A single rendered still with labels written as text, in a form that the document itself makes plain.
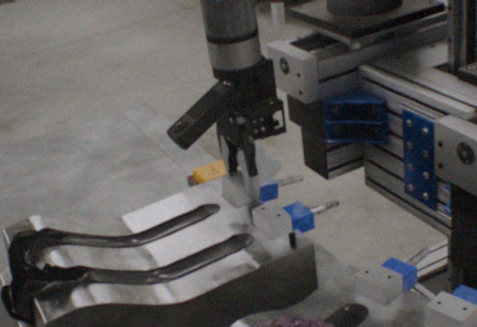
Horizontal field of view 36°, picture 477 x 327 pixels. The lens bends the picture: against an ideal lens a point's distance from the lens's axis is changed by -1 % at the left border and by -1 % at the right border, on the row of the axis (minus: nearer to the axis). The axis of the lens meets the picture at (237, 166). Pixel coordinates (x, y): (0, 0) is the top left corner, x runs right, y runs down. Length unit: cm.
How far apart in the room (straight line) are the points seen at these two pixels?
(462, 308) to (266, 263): 26
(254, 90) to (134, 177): 46
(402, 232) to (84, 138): 133
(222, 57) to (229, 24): 5
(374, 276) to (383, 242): 163
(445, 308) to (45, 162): 98
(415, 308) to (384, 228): 172
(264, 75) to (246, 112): 6
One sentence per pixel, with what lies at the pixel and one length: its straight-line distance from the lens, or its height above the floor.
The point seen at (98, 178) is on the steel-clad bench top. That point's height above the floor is 80.
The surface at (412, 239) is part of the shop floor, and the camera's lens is 262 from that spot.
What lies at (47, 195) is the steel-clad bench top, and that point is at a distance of 149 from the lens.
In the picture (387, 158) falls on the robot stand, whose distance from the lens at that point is 147.
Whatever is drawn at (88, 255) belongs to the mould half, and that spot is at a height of 92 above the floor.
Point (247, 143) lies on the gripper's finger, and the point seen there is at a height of 100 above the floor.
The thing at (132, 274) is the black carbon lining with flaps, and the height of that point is 89.
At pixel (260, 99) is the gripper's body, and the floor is 105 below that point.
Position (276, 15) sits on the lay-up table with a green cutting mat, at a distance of 495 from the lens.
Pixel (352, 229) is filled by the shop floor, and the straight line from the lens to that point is 268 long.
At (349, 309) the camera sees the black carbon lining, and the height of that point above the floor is 85.
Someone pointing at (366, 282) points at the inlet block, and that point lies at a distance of 97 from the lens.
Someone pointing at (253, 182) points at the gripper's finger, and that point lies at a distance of 110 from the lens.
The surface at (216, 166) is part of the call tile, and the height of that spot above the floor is 84.
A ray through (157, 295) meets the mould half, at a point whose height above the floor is 89.
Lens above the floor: 147
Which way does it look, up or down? 27 degrees down
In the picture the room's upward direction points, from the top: 8 degrees counter-clockwise
